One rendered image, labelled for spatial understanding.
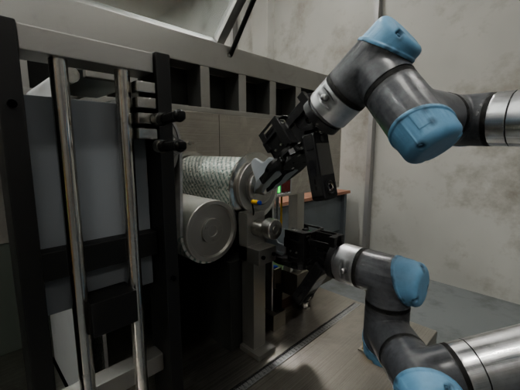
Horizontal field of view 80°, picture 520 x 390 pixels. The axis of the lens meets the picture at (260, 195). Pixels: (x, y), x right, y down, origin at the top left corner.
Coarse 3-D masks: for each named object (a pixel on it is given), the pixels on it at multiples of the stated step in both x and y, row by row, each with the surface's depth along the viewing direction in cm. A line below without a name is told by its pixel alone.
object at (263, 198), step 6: (252, 174) 64; (252, 180) 63; (246, 186) 64; (252, 186) 63; (246, 192) 64; (252, 192) 64; (270, 192) 67; (252, 198) 64; (258, 198) 65; (264, 198) 66
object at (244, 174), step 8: (248, 168) 63; (240, 176) 62; (240, 184) 62; (240, 192) 62; (240, 200) 63; (248, 200) 64; (272, 200) 70; (248, 208) 65; (256, 208) 66; (264, 208) 68
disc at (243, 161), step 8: (256, 152) 66; (240, 160) 63; (248, 160) 65; (264, 160) 68; (240, 168) 63; (232, 176) 62; (232, 184) 62; (232, 192) 62; (232, 200) 63; (240, 208) 64
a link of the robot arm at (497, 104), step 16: (464, 96) 44; (480, 96) 43; (496, 96) 41; (512, 96) 40; (480, 112) 42; (496, 112) 40; (512, 112) 39; (464, 128) 42; (480, 128) 42; (496, 128) 41; (512, 128) 39; (464, 144) 46; (480, 144) 44; (496, 144) 42; (512, 144) 41
